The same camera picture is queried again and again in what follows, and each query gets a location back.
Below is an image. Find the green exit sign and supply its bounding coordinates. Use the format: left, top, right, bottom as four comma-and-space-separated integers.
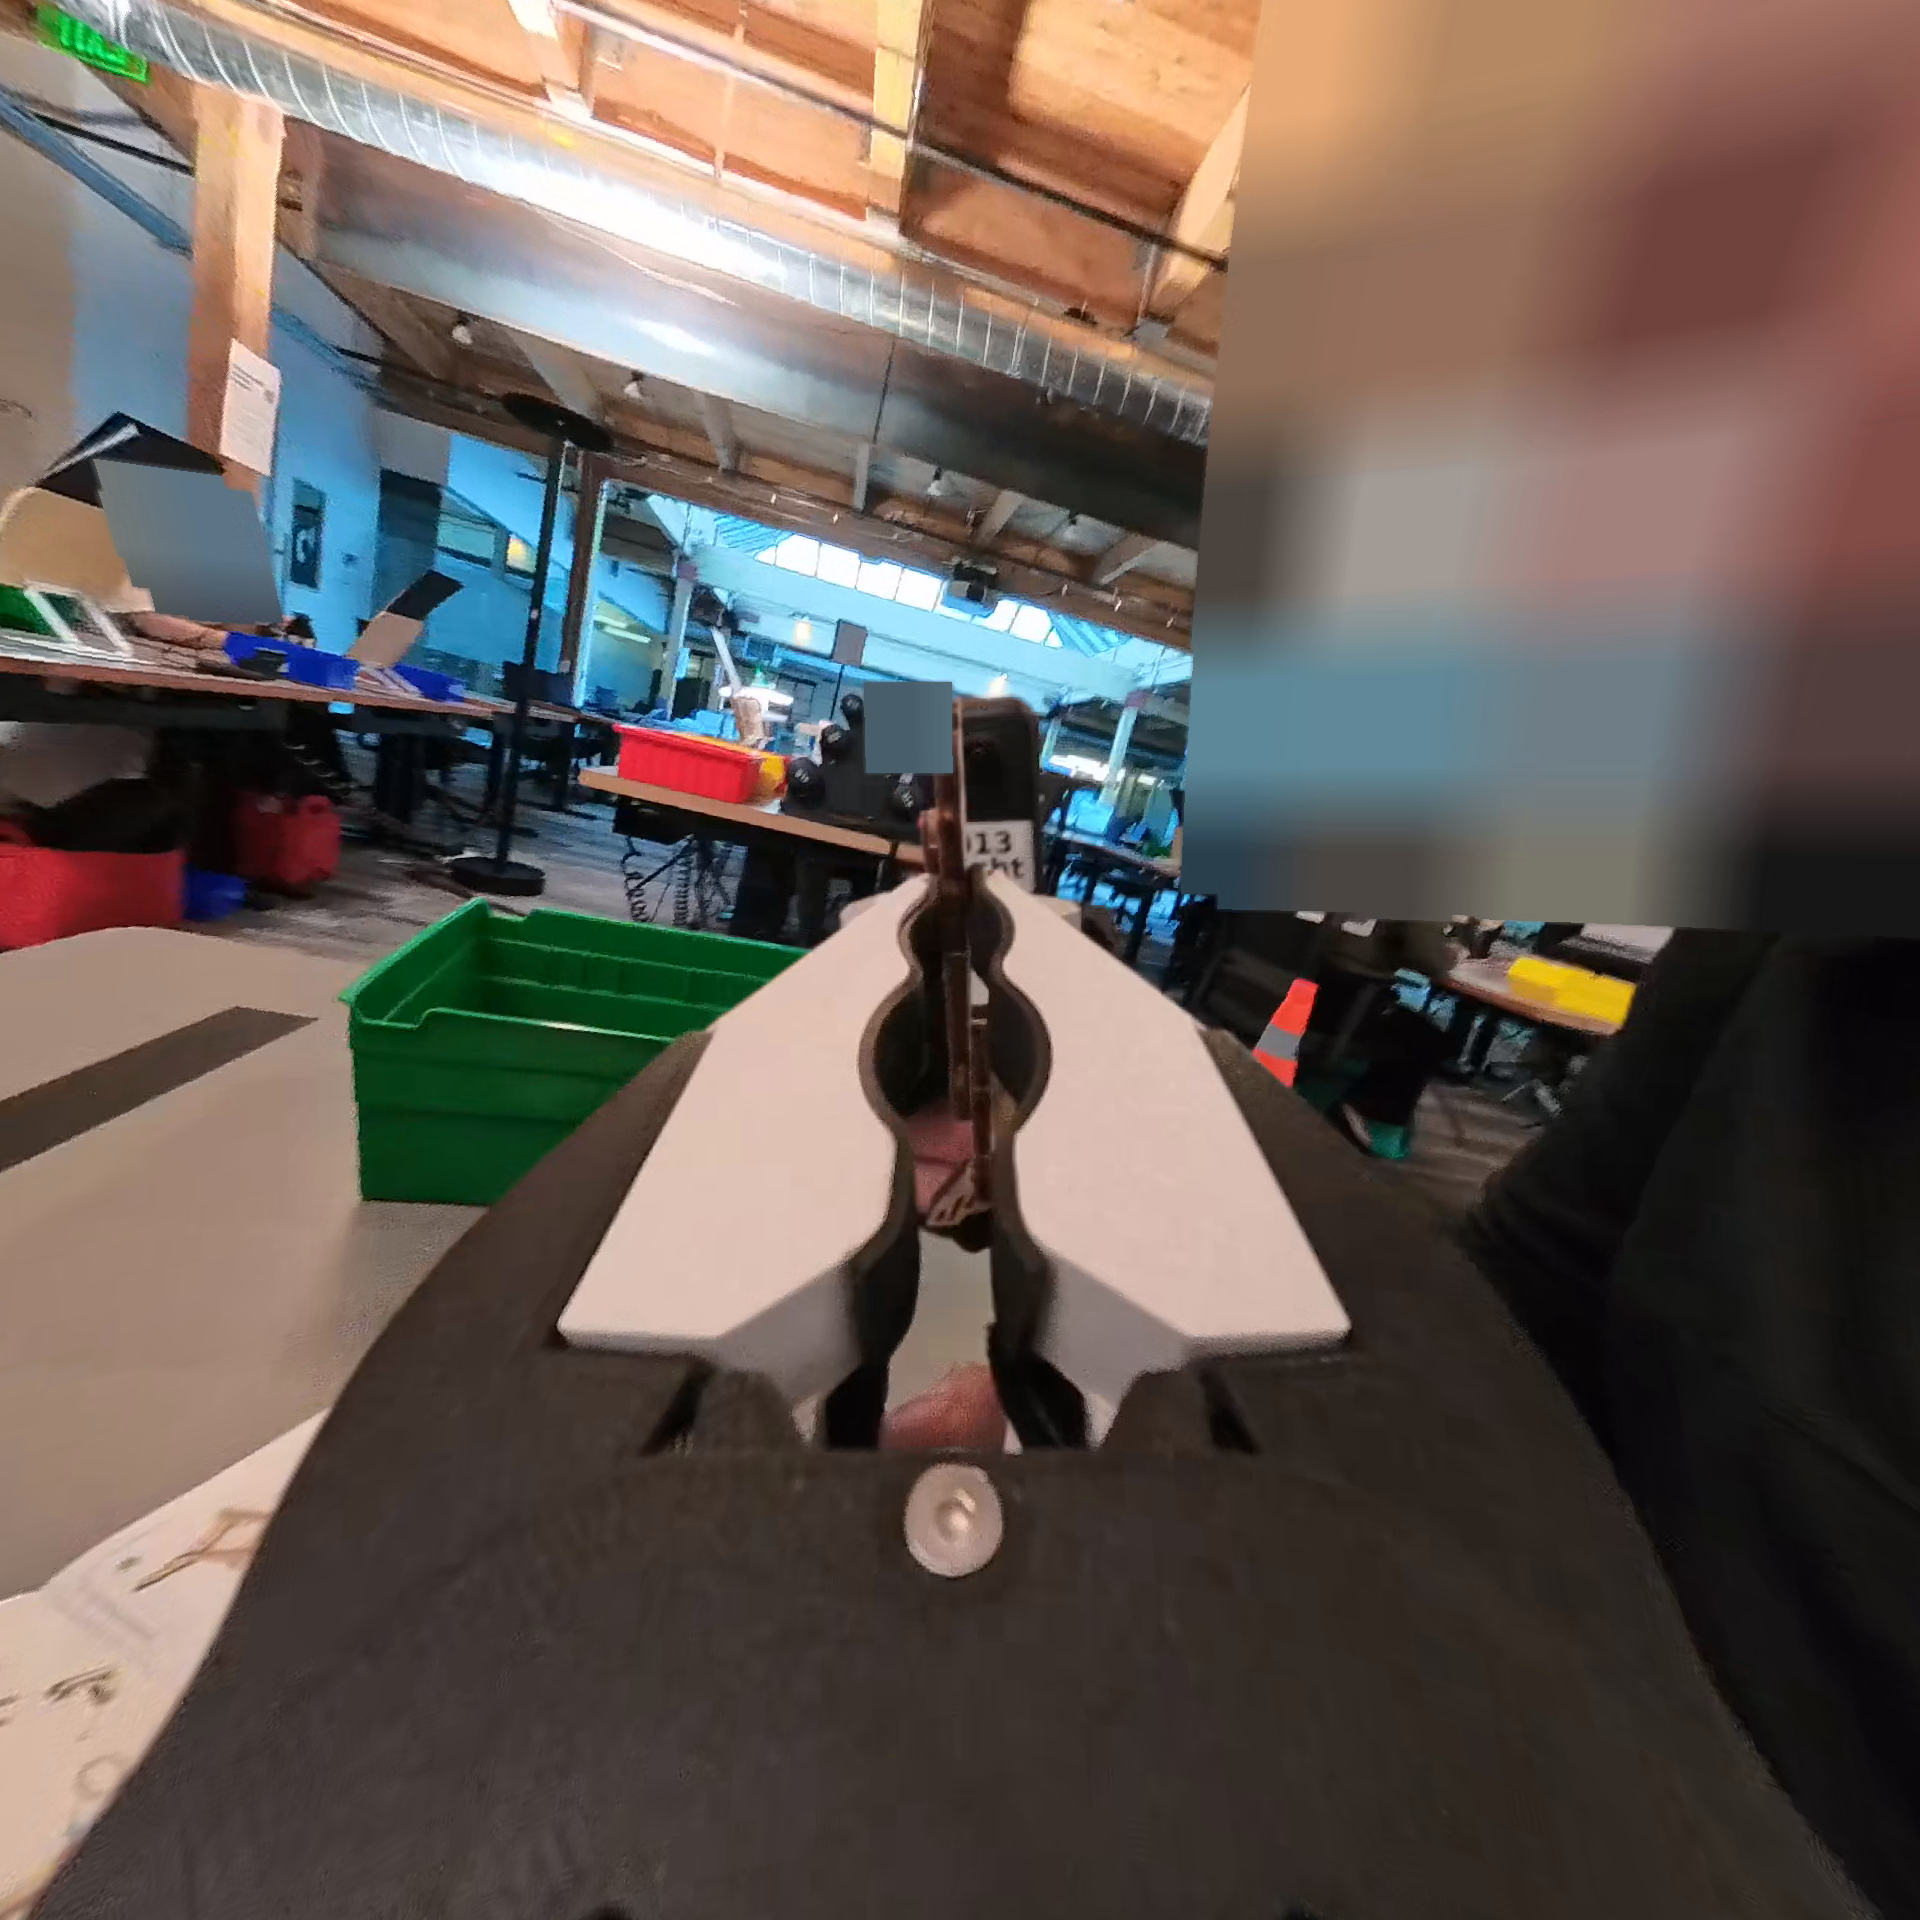
36, 0, 154, 84

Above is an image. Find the wooden pillar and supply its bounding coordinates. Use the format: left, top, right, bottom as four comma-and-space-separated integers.
187, 82, 289, 497

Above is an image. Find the black wheeled device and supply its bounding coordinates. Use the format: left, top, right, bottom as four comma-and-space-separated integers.
778, 717, 962, 825

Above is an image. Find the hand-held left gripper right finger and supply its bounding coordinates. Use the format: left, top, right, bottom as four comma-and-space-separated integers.
979, 870, 1356, 1452

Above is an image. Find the instruction booklet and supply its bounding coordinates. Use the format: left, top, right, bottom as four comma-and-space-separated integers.
0, 1410, 329, 1920

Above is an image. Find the person's left hand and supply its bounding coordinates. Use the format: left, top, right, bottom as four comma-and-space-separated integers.
883, 1363, 1003, 1452

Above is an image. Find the silver round air duct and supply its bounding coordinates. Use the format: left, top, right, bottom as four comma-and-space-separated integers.
90, 0, 1216, 437

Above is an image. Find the green plastic bin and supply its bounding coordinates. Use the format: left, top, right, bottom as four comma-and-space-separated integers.
343, 896, 818, 1210

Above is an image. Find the orange traffic cone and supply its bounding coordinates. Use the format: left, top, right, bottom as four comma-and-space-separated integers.
1252, 979, 1321, 1088

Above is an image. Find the wooden top desk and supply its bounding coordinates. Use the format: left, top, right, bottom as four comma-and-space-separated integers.
576, 766, 934, 946
0, 638, 578, 842

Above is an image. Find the person's right forearm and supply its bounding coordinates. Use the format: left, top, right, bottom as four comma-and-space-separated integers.
1464, 928, 1920, 1920

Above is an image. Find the white paper notice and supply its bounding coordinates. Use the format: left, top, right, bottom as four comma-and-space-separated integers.
220, 338, 284, 472

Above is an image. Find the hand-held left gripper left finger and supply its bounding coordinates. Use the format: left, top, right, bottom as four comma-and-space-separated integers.
556, 873, 951, 1452

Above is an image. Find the red plastic bin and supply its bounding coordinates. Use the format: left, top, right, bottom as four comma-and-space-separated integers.
0, 840, 191, 950
616, 723, 763, 808
232, 790, 346, 886

